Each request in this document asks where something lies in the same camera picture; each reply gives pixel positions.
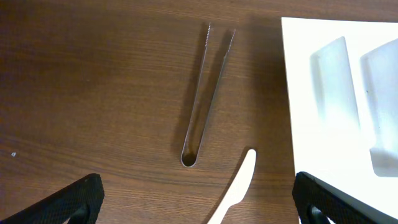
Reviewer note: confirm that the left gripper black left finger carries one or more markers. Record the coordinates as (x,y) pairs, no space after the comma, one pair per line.
(79,202)

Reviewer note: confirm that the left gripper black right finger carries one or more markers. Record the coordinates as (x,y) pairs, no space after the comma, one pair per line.
(318,202)

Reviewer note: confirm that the white plastic knife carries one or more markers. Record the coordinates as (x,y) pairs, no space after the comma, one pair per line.
(237,189)

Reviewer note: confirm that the white cutlery tray organizer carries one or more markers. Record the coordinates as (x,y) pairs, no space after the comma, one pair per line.
(342,88)

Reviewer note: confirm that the metal kitchen tongs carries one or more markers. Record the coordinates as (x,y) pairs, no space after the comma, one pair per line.
(202,94)

